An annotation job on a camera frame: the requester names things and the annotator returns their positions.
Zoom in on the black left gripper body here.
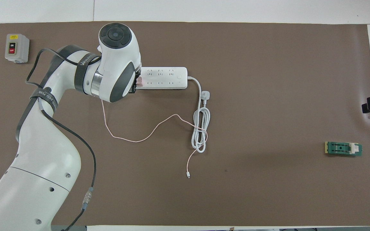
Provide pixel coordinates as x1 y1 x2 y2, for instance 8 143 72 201
128 77 138 95

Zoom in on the pink charging cable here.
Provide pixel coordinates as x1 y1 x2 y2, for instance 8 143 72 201
101 98 208 178

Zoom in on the white power strip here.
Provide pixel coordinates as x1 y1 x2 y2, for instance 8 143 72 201
136 67 188 90

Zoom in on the brown table mat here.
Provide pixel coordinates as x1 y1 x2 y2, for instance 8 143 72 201
0 21 370 227

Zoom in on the green knife switch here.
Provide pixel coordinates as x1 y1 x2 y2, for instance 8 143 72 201
325 141 363 158

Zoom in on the white power strip cord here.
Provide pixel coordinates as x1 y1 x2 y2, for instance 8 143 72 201
187 76 211 153

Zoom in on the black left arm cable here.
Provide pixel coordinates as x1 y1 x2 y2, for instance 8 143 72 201
25 48 102 231

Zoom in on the grey push-button switch box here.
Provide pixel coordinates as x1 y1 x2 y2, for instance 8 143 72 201
5 34 30 64

